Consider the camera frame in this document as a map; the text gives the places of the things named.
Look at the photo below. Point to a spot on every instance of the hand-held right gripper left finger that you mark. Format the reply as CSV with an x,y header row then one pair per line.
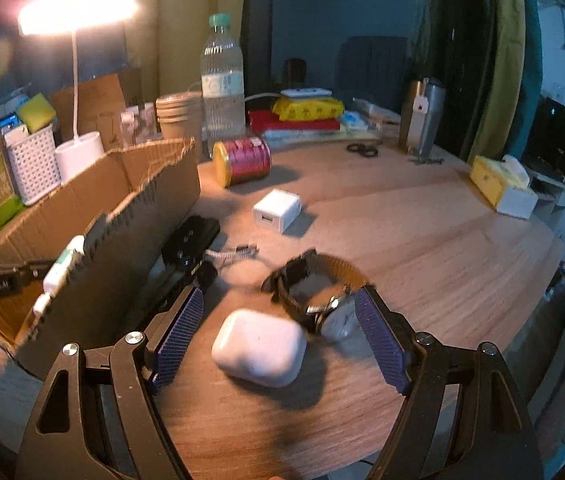
x,y
176,342

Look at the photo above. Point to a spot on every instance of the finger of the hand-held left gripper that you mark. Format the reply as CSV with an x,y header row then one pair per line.
x,y
37,274

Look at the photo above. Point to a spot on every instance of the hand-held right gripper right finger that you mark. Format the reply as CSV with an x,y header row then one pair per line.
x,y
381,342

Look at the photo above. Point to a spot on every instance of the white bottle green label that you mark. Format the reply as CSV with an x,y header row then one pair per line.
x,y
62,270

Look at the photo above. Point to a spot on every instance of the white earbuds case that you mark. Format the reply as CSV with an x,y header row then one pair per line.
x,y
260,347

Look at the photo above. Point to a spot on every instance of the black car key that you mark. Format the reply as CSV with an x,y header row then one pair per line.
x,y
190,240

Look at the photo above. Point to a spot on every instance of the cardboard box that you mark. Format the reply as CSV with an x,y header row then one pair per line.
x,y
157,190

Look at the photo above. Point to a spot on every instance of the white plastic basket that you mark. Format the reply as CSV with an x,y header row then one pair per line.
x,y
35,165

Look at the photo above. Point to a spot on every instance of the white lamp base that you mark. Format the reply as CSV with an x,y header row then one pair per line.
x,y
80,157

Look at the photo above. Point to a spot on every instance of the blue item in basket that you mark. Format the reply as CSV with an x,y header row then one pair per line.
x,y
10,123

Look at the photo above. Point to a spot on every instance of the green yellow sponge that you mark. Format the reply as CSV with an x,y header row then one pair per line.
x,y
36,111

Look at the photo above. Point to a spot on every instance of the white charger cube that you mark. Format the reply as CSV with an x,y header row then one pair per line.
x,y
277,212

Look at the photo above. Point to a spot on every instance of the clear glass with stickers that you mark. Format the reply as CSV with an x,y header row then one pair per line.
x,y
137,127

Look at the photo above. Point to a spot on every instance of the flat brown cardboard carton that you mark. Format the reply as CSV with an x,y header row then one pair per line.
x,y
97,105

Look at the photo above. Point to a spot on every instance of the small metal keys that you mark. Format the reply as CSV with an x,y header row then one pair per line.
x,y
427,161

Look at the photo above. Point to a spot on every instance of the black scissors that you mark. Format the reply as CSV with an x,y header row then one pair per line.
x,y
362,149

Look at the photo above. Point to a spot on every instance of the red tin can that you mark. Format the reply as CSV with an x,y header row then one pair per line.
x,y
245,160

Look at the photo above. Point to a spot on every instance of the yellow tissue box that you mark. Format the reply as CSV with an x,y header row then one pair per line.
x,y
500,185

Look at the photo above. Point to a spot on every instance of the stack of brown paper cups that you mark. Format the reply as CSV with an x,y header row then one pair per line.
x,y
180,117

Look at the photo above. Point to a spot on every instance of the steel thermos flask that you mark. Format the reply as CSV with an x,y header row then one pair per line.
x,y
422,120

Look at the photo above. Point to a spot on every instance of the red book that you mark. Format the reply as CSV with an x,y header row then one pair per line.
x,y
292,124

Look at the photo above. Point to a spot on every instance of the clear plastic water bottle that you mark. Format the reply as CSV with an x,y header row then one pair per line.
x,y
222,105

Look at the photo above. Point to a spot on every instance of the yellow packet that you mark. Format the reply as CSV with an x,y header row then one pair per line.
x,y
307,109

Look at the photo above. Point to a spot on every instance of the white power bank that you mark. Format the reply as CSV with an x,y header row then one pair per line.
x,y
306,93

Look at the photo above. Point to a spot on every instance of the black monitor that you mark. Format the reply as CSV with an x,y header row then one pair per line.
x,y
560,142

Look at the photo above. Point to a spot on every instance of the black chair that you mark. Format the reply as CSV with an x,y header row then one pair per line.
x,y
372,67

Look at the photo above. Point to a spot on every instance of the beige curtain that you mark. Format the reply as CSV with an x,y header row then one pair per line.
x,y
187,25

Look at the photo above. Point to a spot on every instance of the olive curtain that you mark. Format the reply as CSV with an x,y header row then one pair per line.
x,y
505,50

